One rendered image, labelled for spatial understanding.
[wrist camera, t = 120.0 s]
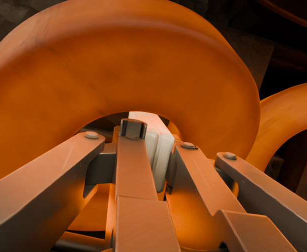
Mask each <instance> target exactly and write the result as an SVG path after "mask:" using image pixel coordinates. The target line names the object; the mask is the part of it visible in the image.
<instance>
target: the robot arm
mask: <svg viewBox="0 0 307 252"><path fill-rule="evenodd" d="M105 141H106V138H105V137H104V136H103V135H100V134H98V133H96V132H93V131H86V132H81V133H78V134H76V135H75V136H73V137H71V138H70V139H68V140H66V141H64V142H63V143H61V144H59V145H58V146H56V147H54V148H53V149H51V150H49V151H47V152H46V153H44V154H42V155H41V156H39V157H37V158H36V159H34V160H32V161H30V162H29V163H27V164H25V165H24V166H22V167H20V168H19V169H17V170H15V171H13V172H12V173H10V174H8V175H7V176H5V177H3V178H2V179H0V252H49V251H50V250H51V248H52V247H53V246H54V245H55V243H56V242H57V241H58V240H59V238H60V237H61V236H62V235H63V233H64V232H65V231H66V229H67V228H68V227H69V226H70V224H71V223H72V222H73V221H74V219H75V218H76V217H77V216H78V214H79V213H80V212H81V211H82V209H83V208H84V207H85V206H86V204H87V203H88V202H89V201H90V199H91V198H92V197H93V195H94V194H95V193H96V192H97V189H98V184H107V183H110V188H109V199H108V209H107V220H106V230H105V241H104V250H103V251H101V252H307V201H306V200H304V199H303V198H301V197H299V196H298V195H296V194H295V193H293V192H292V191H290V190H289V189H287V188H286V187H284V186H283V185H281V184H280V183H278V182H277V181H275V180H274V179H272V178H271V177H269V176H268V175H266V174H265V173H263V172H262V171H260V170H258V169H257V168H255V167H254V166H252V165H251V164H249V163H248V162H246V161H245V160H243V159H242V158H240V157H238V156H236V155H235V154H234V153H231V152H218V153H217V155H216V158H215V160H213V159H209V158H207V157H206V156H205V155H204V153H203V152H202V151H201V149H200V148H199V147H198V146H196V145H193V144H192V143H189V142H183V141H181V139H180V138H179V137H178V136H177V135H175V134H171V132H170V131H169V130H168V128H167V127H166V126H165V124H164V123H163V122H162V120H161V119H160V118H159V116H158V115H157V114H153V113H148V112H141V111H130V112H129V116H128V118H123V119H122V120H121V123H120V126H118V125H117V126H116V127H114V130H113V136H112V142H111V143H105ZM165 181H166V182H167V183H166V188H165V192H164V197H163V200H158V195H157V193H161V192H163V190H164V185H165ZM236 184H238V194H237V198H236V197H235V196H234V191H235V187H236Z"/></svg>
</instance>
